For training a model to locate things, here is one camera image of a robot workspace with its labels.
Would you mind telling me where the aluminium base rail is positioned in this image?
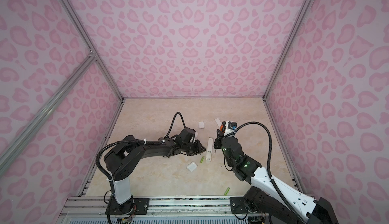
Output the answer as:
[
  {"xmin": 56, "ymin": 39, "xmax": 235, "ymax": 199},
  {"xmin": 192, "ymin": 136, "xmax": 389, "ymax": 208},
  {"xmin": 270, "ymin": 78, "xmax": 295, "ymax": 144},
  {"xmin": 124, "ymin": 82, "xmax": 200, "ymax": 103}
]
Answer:
[{"xmin": 57, "ymin": 193, "xmax": 321, "ymax": 224}]

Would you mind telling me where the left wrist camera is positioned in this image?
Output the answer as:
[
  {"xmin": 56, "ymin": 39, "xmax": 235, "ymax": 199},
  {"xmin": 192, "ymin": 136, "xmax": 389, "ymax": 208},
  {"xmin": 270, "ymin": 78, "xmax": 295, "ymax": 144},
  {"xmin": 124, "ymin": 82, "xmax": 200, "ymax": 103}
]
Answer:
[{"xmin": 175, "ymin": 127, "xmax": 196, "ymax": 145}]

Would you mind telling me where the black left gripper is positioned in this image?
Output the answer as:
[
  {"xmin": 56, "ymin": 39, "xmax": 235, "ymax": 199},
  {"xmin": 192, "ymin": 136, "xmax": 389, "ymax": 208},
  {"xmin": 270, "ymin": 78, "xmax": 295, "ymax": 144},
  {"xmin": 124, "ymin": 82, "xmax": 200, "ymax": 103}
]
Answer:
[{"xmin": 182, "ymin": 139, "xmax": 208, "ymax": 156}]

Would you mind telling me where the long white slim cover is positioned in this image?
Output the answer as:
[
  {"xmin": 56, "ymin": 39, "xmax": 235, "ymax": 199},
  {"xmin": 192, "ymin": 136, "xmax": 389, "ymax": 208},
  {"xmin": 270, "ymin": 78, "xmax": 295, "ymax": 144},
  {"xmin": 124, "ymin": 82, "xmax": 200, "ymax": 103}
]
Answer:
[{"xmin": 215, "ymin": 118, "xmax": 222, "ymax": 127}]

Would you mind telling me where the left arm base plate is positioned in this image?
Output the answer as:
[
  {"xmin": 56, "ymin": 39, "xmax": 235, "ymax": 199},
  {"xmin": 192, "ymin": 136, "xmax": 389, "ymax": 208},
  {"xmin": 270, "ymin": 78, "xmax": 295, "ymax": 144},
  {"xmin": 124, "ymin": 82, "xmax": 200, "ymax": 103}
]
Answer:
[{"xmin": 105, "ymin": 197, "xmax": 150, "ymax": 216}]

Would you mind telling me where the slim white remote with display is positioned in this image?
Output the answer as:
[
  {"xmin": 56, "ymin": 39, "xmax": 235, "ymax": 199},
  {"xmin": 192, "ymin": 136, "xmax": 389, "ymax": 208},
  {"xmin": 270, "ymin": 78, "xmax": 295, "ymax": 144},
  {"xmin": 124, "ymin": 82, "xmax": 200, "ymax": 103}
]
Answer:
[{"xmin": 206, "ymin": 138, "xmax": 214, "ymax": 163}]

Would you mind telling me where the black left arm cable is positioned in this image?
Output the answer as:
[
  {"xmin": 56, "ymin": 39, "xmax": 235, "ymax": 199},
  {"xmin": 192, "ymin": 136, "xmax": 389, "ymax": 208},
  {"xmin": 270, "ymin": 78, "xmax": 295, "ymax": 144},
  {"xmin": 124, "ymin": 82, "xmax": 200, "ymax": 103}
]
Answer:
[{"xmin": 165, "ymin": 112, "xmax": 186, "ymax": 140}]

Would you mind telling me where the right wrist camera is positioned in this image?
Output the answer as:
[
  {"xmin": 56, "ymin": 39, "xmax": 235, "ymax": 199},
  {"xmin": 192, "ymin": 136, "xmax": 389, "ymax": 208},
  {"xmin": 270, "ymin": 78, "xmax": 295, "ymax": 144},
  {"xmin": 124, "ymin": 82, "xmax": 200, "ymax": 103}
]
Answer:
[{"xmin": 223, "ymin": 121, "xmax": 238, "ymax": 134}]

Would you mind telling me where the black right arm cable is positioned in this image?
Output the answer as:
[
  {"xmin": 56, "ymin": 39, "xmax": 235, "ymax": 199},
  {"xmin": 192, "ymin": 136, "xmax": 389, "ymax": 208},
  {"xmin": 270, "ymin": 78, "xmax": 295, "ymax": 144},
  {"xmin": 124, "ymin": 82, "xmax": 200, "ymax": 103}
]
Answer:
[{"xmin": 233, "ymin": 121, "xmax": 308, "ymax": 224}]

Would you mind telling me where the aluminium diagonal frame bar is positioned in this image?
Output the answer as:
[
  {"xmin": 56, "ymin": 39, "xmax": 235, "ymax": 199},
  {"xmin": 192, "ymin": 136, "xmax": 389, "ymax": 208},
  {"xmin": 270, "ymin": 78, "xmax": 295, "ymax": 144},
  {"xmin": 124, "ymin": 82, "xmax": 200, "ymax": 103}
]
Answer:
[{"xmin": 1, "ymin": 53, "xmax": 96, "ymax": 176}]

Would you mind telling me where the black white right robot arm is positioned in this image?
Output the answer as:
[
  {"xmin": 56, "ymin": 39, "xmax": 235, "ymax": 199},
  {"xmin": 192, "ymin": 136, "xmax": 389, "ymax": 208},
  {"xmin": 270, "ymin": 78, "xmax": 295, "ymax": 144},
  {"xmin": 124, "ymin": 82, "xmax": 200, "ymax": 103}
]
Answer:
[{"xmin": 214, "ymin": 130, "xmax": 338, "ymax": 224}]

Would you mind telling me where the aluminium corner frame post right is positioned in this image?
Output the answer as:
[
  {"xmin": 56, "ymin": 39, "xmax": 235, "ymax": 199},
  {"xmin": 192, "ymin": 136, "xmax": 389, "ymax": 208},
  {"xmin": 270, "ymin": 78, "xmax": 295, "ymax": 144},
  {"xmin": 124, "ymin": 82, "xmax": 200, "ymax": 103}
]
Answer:
[{"xmin": 262, "ymin": 0, "xmax": 314, "ymax": 101}]

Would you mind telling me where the orange handled screwdriver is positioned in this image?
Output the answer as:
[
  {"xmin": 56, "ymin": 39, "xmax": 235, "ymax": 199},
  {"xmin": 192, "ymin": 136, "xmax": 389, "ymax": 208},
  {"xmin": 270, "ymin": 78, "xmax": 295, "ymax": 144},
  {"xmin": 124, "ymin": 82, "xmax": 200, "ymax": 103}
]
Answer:
[{"xmin": 213, "ymin": 121, "xmax": 226, "ymax": 151}]

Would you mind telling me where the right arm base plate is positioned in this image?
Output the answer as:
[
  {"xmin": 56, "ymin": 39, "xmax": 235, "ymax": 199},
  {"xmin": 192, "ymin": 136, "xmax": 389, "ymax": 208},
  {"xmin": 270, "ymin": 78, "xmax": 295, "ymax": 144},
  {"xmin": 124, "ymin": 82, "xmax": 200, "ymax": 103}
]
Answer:
[{"xmin": 229, "ymin": 197, "xmax": 250, "ymax": 214}]

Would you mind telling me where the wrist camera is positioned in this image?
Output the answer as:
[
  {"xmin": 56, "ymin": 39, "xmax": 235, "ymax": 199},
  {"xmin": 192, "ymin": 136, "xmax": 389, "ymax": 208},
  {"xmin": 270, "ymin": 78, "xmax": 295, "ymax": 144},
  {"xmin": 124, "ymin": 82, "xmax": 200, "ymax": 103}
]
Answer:
[
  {"xmin": 175, "ymin": 127, "xmax": 196, "ymax": 145},
  {"xmin": 223, "ymin": 121, "xmax": 238, "ymax": 134}
]

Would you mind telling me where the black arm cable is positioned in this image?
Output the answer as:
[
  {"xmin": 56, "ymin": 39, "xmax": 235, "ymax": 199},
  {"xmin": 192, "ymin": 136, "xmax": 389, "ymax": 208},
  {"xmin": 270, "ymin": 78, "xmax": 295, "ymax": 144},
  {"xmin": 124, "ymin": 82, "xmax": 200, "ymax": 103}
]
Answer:
[
  {"xmin": 165, "ymin": 112, "xmax": 186, "ymax": 140},
  {"xmin": 233, "ymin": 121, "xmax": 308, "ymax": 224}
]

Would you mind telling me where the aluminium corner frame post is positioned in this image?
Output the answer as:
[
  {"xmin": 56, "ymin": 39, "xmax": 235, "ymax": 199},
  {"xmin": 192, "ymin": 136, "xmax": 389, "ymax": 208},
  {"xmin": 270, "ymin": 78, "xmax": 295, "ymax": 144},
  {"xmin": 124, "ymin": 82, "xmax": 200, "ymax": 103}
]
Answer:
[
  {"xmin": 262, "ymin": 0, "xmax": 314, "ymax": 101},
  {"xmin": 59, "ymin": 0, "xmax": 125, "ymax": 102}
]

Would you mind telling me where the aluminium corner frame post left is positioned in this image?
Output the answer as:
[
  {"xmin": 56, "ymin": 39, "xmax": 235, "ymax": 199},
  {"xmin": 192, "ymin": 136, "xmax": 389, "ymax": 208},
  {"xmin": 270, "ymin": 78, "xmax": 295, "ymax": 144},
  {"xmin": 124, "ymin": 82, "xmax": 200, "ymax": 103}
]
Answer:
[{"xmin": 59, "ymin": 0, "xmax": 125, "ymax": 102}]

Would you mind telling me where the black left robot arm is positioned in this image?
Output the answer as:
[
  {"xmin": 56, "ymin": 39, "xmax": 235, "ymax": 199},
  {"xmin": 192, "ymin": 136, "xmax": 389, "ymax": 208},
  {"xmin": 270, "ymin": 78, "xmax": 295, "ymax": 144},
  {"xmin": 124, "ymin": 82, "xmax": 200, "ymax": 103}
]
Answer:
[{"xmin": 95, "ymin": 135, "xmax": 206, "ymax": 205}]

